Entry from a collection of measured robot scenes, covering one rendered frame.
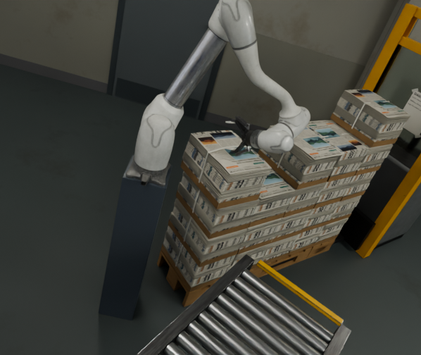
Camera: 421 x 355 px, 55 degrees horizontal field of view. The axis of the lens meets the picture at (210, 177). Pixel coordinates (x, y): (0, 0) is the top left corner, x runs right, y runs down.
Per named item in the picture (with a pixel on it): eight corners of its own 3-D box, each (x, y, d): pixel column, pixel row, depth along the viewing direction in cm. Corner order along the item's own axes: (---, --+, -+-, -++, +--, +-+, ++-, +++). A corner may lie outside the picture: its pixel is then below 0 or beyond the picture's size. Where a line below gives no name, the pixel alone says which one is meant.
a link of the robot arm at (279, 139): (260, 156, 189) (278, 140, 194) (285, 160, 177) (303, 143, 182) (253, 136, 184) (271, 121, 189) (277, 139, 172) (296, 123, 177)
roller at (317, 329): (239, 277, 185) (245, 268, 186) (329, 346, 167) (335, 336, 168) (237, 275, 180) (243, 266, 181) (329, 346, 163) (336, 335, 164)
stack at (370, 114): (275, 227, 343) (342, 89, 271) (298, 220, 360) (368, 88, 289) (305, 259, 320) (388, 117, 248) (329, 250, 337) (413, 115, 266)
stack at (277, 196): (155, 263, 275) (182, 165, 229) (276, 227, 343) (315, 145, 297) (184, 308, 252) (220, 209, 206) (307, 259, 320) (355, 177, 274)
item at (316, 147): (272, 127, 248) (272, 125, 247) (302, 123, 265) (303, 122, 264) (313, 160, 227) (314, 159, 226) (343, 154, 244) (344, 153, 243)
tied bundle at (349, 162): (287, 150, 279) (300, 121, 267) (315, 146, 297) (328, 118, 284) (327, 183, 257) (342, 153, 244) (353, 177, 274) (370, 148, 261)
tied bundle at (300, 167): (255, 155, 262) (268, 125, 249) (286, 150, 279) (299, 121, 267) (295, 191, 240) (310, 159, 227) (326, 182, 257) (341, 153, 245)
